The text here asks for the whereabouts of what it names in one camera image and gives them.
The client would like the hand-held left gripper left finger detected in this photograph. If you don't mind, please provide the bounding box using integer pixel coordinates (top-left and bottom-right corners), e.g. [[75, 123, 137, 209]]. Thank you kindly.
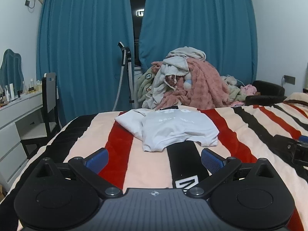
[[31, 147, 123, 199]]

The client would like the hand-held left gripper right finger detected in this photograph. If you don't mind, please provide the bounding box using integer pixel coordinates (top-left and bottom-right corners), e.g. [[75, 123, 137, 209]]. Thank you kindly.
[[186, 147, 277, 199]]

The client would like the white t-shirt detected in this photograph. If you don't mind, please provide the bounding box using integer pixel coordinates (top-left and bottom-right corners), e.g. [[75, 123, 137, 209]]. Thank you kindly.
[[114, 108, 220, 152]]

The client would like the striped fleece blanket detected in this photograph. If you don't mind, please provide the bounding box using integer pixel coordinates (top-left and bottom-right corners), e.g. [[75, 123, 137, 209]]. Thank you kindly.
[[0, 92, 308, 231]]

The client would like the black armchair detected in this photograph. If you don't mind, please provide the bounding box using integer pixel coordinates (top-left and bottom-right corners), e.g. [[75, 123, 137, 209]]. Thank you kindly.
[[245, 80, 287, 106]]

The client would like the small pink garment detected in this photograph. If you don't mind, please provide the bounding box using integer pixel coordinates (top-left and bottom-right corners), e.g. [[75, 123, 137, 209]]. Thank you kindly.
[[241, 84, 257, 97]]

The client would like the cream green garment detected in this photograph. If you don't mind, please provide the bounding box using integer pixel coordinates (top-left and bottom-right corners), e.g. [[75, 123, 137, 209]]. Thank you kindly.
[[220, 75, 248, 104]]

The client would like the pink fluffy blanket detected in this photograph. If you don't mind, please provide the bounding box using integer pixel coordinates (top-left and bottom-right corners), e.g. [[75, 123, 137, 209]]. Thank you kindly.
[[151, 57, 230, 111]]

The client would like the black chair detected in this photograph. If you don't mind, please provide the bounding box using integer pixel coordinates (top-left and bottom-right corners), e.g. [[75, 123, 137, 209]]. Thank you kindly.
[[20, 72, 60, 159]]

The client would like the blue white plush toy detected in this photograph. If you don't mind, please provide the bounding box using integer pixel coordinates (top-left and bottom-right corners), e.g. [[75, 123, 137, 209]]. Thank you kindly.
[[183, 73, 193, 89]]

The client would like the silver tripod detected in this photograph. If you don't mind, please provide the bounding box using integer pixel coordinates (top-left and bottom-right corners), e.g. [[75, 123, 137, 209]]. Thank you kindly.
[[113, 41, 136, 112]]

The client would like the green printed blanket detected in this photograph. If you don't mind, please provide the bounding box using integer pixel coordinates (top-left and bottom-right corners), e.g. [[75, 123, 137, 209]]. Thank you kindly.
[[137, 66, 157, 101]]

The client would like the white dresser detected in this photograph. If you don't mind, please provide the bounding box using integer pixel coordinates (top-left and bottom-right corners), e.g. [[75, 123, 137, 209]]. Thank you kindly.
[[0, 90, 45, 186]]

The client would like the grey hoodie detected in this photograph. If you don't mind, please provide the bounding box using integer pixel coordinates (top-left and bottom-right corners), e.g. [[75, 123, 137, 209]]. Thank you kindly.
[[142, 57, 190, 110]]

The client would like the group of cosmetic bottles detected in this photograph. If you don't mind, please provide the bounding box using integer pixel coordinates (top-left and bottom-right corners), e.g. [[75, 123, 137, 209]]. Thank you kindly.
[[0, 78, 44, 106]]

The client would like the blue curtain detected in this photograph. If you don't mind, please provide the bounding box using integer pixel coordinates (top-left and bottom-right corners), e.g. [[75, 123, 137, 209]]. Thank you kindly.
[[36, 0, 135, 127], [138, 0, 258, 83]]

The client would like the beige garment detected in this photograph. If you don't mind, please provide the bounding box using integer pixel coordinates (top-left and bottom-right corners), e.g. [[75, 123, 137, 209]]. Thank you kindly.
[[164, 46, 207, 64]]

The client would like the wavy blue-framed mirror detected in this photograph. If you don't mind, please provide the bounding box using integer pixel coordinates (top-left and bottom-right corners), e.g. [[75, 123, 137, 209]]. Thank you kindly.
[[0, 49, 25, 89]]

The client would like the dark window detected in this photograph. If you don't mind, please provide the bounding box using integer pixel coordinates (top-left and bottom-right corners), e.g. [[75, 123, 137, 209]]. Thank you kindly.
[[127, 0, 148, 68]]

